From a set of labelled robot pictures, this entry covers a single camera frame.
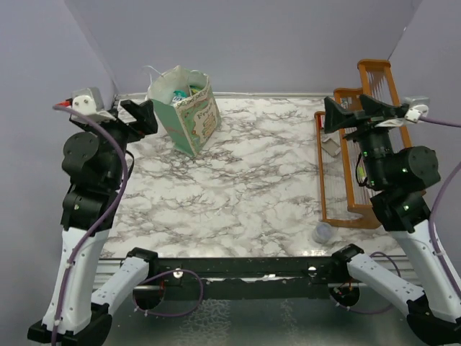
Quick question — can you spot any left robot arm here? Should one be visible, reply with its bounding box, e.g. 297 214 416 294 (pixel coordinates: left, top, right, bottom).
27 100 159 345

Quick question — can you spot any black base frame bar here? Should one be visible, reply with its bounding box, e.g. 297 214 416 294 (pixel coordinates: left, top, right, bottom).
133 257 351 308

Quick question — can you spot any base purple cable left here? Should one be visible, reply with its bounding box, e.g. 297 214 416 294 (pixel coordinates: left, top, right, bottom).
131 268 205 319

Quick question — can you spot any green paper gift bag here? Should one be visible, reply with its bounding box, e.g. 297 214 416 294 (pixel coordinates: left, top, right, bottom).
146 66 221 156

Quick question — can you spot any grey cardboard piece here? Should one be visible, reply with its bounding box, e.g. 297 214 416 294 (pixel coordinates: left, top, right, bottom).
321 138 341 157

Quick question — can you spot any orange wooden tiered rack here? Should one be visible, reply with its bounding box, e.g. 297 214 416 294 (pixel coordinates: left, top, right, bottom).
313 59 413 230

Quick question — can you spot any teal Fox's candy bag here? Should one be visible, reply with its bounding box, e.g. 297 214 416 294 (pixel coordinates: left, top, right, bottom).
171 90 189 105

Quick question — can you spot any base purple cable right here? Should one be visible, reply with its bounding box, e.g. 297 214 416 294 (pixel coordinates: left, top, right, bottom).
333 251 403 315

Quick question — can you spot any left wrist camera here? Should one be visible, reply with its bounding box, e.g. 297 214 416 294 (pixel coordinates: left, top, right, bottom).
71 87 116 123

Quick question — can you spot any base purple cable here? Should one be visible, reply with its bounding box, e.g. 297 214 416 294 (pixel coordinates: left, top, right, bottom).
333 251 403 315
131 268 205 319

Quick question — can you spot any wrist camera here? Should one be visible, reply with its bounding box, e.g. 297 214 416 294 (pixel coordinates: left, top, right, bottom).
374 95 431 129
71 87 116 123

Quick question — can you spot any small clear plastic cup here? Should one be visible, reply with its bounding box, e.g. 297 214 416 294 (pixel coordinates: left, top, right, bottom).
312 222 334 244

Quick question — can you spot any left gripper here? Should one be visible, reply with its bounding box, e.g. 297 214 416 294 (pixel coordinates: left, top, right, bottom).
73 99 158 185

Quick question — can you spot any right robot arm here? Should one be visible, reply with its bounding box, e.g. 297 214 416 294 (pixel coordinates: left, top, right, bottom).
324 94 460 345

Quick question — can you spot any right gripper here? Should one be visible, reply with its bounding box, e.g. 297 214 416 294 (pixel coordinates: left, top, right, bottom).
324 92 400 187

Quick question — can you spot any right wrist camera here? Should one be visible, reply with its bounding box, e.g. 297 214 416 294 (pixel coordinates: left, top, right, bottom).
374 95 431 129

